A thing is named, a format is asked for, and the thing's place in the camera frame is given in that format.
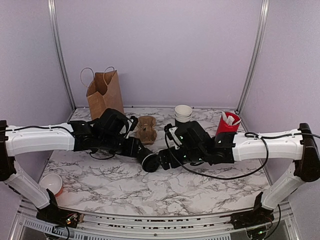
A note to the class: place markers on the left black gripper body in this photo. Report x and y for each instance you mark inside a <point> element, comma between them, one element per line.
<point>110,142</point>

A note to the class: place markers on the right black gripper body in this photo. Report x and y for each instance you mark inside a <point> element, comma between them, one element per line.
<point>193,156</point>

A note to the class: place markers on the black plastic cup lid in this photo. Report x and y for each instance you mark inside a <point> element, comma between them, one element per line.
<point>150,163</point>

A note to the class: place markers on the brown cardboard cup carrier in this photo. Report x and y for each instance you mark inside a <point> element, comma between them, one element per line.
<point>146,130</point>

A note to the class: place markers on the brown paper bag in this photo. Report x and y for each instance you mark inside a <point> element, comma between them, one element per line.
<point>104,92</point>

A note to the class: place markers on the black paper coffee cup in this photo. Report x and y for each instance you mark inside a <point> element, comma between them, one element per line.
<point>141,161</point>

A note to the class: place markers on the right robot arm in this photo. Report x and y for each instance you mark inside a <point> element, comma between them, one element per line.
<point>297,145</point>

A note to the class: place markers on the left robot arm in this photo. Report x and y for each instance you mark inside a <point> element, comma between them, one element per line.
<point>73,136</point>

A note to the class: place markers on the red cylindrical container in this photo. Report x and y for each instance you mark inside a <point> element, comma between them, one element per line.
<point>224,128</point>

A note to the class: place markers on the stack of paper cups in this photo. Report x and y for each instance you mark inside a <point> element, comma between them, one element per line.
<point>182,114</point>

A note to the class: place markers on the white and orange bowl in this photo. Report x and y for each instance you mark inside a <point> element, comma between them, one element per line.
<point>53,182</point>

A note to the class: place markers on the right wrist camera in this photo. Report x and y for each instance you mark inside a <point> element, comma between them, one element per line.
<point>169,131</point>

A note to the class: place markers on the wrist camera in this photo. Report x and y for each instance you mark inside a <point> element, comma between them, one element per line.
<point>131,124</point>
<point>169,131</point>

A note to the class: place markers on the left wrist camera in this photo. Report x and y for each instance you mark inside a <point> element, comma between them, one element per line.
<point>131,124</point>

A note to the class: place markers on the right aluminium frame post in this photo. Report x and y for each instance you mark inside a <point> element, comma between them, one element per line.
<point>261,28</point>

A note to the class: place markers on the aluminium frame post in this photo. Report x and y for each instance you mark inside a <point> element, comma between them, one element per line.
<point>59,52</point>
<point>261,28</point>

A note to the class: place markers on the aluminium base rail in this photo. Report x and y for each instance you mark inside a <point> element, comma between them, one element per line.
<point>102,226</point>

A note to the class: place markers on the left aluminium frame post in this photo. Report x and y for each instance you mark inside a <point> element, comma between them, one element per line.
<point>59,52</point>

